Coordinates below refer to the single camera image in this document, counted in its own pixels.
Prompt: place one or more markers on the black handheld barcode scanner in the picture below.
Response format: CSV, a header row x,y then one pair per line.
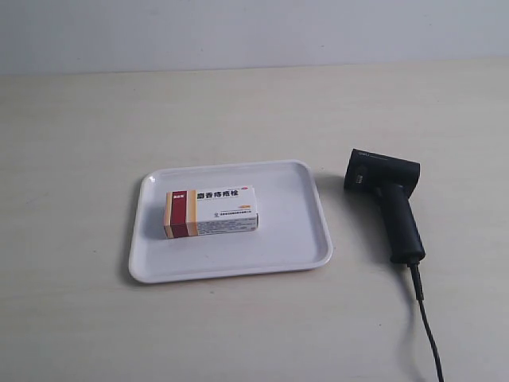
x,y
391,181

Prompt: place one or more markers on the white red medicine box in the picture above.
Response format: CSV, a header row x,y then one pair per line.
x,y
202,212

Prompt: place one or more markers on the white plastic tray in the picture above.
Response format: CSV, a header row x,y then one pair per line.
x,y
292,234

